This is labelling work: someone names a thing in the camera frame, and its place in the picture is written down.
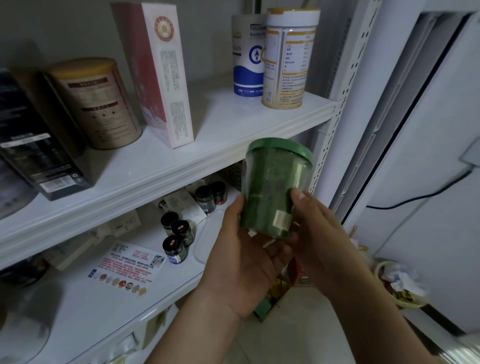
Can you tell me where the dark brown pill jar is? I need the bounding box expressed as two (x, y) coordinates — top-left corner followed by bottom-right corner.
(194, 184), (216, 215)
(210, 180), (229, 207)

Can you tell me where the black wall cable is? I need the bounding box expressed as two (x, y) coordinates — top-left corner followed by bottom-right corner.
(366, 168), (475, 211)

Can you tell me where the person's right hand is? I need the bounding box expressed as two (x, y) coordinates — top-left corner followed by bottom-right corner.
(288, 187), (369, 297)

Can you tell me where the beige ribbed canister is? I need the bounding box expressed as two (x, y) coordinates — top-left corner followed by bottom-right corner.
(45, 57), (144, 150)

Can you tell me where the white striped canister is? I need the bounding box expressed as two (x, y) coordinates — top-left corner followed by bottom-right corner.
(261, 7), (321, 111)

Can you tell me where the large white green milk tin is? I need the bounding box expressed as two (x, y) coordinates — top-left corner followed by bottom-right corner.
(0, 157), (39, 220)

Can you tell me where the white and blue canister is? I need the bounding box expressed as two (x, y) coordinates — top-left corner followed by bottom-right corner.
(231, 13), (268, 99)

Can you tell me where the small dark bottle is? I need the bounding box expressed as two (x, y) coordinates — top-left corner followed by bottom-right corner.
(160, 210), (181, 234)
(162, 234), (189, 265)
(174, 219), (196, 247)

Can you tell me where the green canister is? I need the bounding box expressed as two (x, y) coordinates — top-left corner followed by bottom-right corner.
(240, 137), (316, 241)

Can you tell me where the black box yellow print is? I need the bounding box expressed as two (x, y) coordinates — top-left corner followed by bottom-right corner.
(0, 67), (95, 201)

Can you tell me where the white standing air conditioner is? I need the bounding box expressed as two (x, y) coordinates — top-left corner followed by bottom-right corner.
(318, 0), (480, 241)

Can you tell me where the white metal shelving unit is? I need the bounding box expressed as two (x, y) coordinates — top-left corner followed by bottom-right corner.
(0, 0), (384, 364)

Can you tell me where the waste basket with rubbish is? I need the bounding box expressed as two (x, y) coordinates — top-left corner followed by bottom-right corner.
(372, 258), (430, 310)

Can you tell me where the brown carton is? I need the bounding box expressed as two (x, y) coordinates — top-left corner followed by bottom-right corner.
(253, 258), (301, 322)

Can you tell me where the person's left hand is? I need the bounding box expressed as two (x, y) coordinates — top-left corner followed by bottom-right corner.
(196, 193), (295, 320)

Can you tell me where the pink cherry blossom box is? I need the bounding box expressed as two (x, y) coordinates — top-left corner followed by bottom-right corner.
(110, 1), (195, 149)

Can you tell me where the white colourful sticker sheet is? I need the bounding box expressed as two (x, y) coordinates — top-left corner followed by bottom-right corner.
(86, 241), (166, 296)

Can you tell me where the white wall socket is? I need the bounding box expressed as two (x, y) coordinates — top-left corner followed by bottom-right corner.
(459, 135), (480, 168)

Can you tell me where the person's right forearm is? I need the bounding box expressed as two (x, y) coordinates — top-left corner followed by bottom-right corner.
(330, 258), (440, 364)

